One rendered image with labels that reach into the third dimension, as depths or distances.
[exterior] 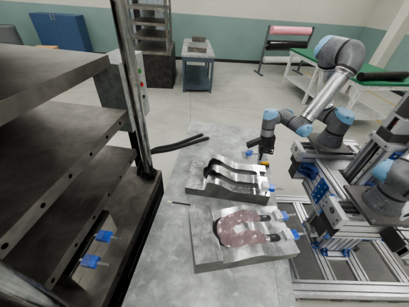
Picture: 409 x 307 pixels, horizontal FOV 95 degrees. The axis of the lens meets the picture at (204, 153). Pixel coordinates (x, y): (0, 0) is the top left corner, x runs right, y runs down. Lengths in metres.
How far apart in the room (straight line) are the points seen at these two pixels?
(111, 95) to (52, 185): 0.62
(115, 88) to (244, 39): 6.52
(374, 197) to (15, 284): 1.30
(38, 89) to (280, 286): 1.13
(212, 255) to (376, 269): 1.53
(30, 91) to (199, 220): 0.78
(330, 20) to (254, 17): 2.49
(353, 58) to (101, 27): 7.18
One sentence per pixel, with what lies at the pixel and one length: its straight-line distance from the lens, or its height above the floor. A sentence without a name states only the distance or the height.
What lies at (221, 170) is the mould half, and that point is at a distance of 1.18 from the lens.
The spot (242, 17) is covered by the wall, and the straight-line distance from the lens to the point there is 7.31.
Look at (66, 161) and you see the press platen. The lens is 0.79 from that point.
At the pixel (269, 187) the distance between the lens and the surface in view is 1.20.
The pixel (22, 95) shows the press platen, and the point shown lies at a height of 1.53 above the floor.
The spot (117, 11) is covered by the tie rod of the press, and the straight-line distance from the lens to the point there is 0.91.
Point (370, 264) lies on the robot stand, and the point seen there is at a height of 0.21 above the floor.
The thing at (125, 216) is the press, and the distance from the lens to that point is 1.19.
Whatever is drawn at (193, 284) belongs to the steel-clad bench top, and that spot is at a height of 0.80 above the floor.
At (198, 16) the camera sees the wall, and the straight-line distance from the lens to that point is 7.13.
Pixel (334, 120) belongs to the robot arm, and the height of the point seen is 1.21.
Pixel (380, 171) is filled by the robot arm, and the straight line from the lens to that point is 0.85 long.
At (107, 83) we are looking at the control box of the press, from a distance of 1.17.
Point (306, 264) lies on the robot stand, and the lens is 1.86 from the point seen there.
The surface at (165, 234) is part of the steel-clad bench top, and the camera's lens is 1.07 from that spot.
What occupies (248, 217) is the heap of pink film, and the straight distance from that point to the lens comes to 1.02.
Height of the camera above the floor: 1.75
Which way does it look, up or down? 40 degrees down
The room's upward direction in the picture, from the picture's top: 5 degrees clockwise
